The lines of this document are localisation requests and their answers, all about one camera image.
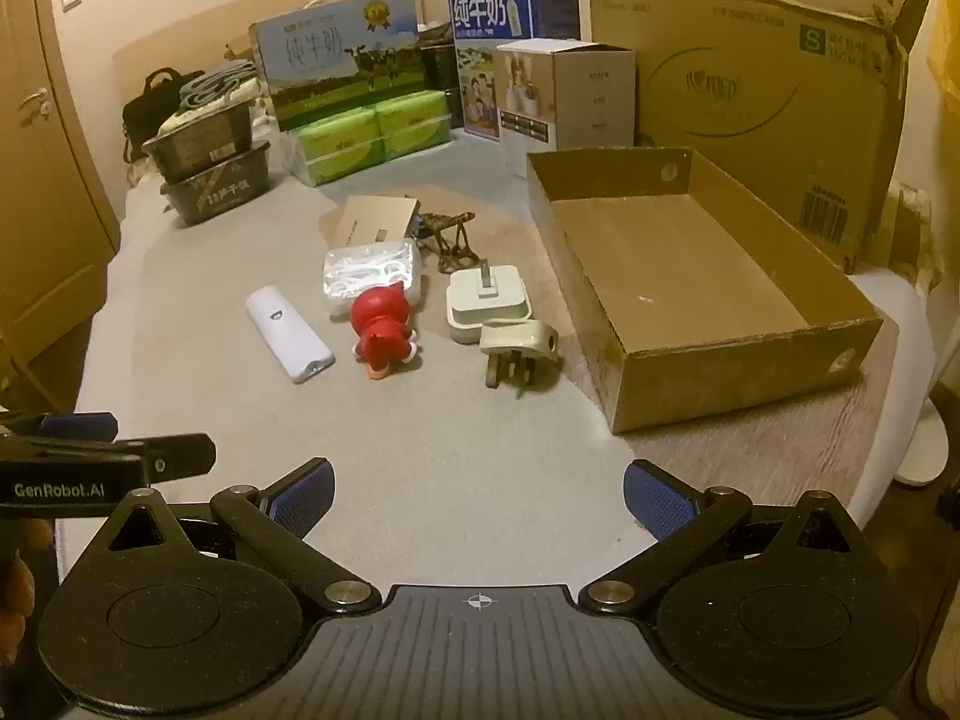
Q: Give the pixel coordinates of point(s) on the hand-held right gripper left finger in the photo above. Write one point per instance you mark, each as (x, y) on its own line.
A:
(304, 499)

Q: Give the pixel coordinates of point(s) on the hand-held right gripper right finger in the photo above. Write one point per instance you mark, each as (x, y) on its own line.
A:
(656, 499)

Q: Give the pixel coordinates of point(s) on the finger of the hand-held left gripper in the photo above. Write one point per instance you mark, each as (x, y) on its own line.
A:
(79, 426)
(180, 456)

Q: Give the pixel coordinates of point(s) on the white rectangular device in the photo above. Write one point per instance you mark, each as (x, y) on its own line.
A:
(289, 334)

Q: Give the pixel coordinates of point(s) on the red pig toy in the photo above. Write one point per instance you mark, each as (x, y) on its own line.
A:
(382, 330)

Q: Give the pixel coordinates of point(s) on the beige plug adapter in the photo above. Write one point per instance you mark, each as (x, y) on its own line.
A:
(517, 337)

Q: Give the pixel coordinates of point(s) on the shallow cardboard box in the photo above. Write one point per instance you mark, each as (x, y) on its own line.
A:
(675, 262)

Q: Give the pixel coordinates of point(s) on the clear floss pick box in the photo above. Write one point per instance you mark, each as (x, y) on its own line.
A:
(367, 270)

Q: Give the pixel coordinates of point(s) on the white power adapter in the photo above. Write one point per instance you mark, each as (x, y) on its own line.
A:
(480, 307)

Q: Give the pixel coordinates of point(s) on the gold box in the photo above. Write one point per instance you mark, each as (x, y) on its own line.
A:
(375, 217)

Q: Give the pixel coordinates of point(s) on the bronze metal ornament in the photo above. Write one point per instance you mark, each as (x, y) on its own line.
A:
(450, 240)

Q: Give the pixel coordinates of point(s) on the person's left hand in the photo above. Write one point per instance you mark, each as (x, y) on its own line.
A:
(13, 600)

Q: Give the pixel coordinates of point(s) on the grey bed sheet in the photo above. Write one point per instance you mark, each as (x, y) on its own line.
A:
(225, 427)

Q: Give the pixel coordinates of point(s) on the beige mat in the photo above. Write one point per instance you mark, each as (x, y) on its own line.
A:
(750, 465)

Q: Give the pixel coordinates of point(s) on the wooden door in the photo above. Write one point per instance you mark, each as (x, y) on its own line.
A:
(45, 202)

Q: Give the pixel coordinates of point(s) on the black bag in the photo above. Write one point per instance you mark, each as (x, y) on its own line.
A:
(150, 109)

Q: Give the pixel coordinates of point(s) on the pale cloth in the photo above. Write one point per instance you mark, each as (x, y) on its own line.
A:
(187, 118)

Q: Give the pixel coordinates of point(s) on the green tissue pack bundle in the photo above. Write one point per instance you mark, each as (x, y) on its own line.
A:
(345, 139)

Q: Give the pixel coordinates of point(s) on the grey striped cloth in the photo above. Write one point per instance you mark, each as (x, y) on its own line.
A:
(217, 82)

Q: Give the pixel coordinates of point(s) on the white product box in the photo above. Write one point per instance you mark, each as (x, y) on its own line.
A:
(585, 105)

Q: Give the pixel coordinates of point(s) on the large brown cardboard box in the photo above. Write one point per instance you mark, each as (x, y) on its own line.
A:
(750, 90)

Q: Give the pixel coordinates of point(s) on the green landscape milk box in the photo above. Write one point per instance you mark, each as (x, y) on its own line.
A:
(330, 60)

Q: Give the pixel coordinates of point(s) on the blue milk carton box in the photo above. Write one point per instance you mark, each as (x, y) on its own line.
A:
(487, 15)

